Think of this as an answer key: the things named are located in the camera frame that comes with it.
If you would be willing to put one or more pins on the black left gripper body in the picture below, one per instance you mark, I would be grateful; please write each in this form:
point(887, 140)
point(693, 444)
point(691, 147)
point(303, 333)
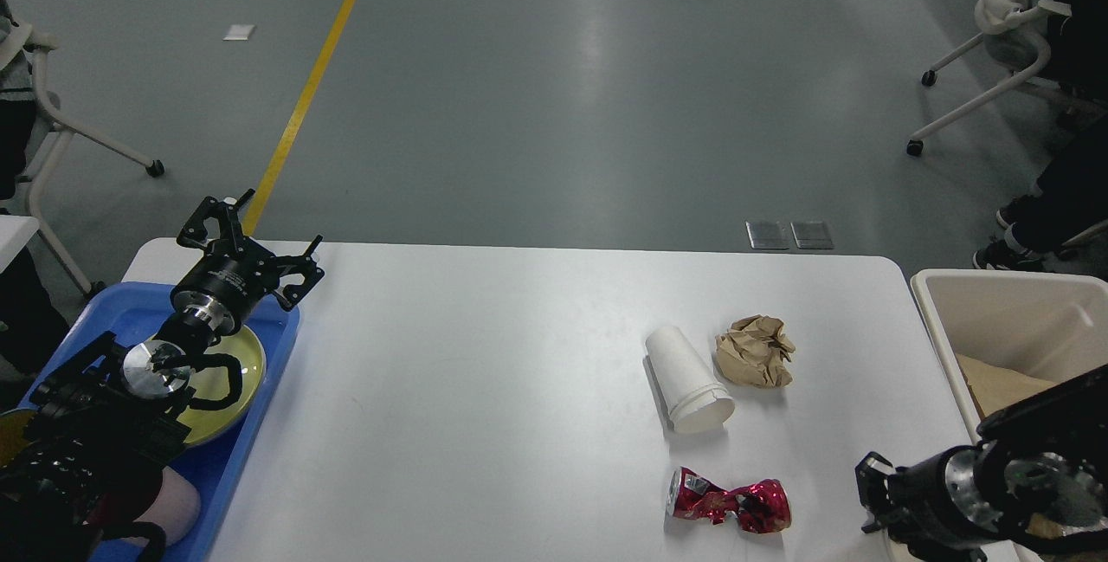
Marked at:
point(219, 293)

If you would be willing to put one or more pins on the blue plastic tray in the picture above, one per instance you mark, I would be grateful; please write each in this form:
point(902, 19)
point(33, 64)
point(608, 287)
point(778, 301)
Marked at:
point(133, 310)

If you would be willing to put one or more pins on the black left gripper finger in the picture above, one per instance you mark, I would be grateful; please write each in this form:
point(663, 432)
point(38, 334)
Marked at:
point(215, 229)
point(290, 278)

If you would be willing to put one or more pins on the metal floor plate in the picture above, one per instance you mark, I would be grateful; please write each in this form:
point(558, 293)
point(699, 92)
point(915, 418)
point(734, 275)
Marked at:
point(767, 235)
point(812, 235)

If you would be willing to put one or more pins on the brown paper bag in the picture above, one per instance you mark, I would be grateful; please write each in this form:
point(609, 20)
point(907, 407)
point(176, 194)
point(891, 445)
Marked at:
point(995, 388)

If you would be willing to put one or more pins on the brown paper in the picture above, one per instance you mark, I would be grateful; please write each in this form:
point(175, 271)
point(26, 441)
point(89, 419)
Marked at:
point(755, 352)

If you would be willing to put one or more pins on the white paper cup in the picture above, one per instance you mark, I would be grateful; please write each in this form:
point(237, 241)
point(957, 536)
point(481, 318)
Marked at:
point(695, 400)

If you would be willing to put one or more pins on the beige plastic bin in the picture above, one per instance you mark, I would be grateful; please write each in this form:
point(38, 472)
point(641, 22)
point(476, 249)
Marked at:
point(1049, 326)

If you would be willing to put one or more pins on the left metal floor plate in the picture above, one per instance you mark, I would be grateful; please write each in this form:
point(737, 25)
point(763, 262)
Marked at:
point(767, 235)

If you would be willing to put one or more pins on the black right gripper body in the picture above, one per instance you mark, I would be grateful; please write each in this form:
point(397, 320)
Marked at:
point(941, 493)

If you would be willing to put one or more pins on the teal mug yellow inside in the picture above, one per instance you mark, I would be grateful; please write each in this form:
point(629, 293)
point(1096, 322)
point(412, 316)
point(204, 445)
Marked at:
point(12, 439)

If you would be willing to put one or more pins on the white office chair right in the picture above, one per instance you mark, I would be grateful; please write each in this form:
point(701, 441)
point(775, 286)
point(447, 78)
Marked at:
point(1014, 34)

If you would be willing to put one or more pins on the right metal floor plate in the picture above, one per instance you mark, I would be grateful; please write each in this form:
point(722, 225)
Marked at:
point(812, 235)

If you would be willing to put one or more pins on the white paper scrap on floor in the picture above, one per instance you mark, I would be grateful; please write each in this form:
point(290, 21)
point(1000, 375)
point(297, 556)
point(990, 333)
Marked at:
point(239, 32)

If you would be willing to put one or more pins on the pink mug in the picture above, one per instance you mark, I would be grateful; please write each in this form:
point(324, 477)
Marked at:
point(165, 499)

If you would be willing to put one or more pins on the crushed red can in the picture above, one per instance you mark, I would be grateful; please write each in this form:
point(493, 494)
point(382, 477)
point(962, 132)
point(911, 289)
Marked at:
point(762, 507)

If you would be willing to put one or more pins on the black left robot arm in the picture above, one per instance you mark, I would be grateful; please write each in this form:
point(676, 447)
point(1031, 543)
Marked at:
point(131, 441)

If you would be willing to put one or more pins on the person in dark jeans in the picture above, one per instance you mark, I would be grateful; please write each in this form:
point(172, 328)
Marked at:
point(1067, 197)

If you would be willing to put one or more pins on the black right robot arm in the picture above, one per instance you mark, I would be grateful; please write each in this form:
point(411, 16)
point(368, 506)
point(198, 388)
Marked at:
point(1035, 478)

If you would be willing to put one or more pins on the white side table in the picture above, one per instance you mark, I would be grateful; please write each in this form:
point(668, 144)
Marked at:
point(15, 234)

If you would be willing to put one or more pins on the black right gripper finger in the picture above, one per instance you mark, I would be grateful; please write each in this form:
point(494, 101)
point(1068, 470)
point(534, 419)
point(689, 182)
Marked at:
point(872, 484)
point(912, 542)

